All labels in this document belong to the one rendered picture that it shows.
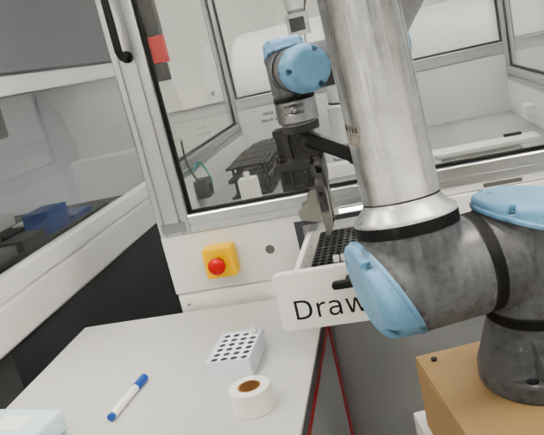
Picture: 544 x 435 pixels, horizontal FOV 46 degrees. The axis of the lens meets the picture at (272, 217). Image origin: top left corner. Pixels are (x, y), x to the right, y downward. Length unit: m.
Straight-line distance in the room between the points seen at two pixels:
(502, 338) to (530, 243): 0.13
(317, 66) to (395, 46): 0.35
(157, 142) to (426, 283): 0.93
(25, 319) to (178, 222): 0.43
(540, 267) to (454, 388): 0.20
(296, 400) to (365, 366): 0.53
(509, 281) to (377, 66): 0.27
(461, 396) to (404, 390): 0.80
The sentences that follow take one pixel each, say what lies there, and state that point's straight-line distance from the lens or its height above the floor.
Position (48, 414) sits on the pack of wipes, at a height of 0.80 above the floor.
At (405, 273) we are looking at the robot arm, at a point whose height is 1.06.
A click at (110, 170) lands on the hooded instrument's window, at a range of 2.20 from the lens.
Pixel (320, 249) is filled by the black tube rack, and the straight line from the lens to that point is 1.33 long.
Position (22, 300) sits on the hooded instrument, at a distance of 1.62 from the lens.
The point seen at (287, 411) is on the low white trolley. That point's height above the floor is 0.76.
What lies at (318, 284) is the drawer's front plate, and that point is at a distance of 1.14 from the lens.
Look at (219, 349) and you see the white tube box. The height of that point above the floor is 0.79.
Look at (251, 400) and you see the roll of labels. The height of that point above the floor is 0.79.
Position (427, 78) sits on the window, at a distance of 1.41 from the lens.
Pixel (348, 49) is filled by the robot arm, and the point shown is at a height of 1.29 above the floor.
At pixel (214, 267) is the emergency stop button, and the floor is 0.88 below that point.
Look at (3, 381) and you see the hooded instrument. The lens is 1.66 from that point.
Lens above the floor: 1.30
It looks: 14 degrees down
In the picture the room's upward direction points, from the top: 13 degrees counter-clockwise
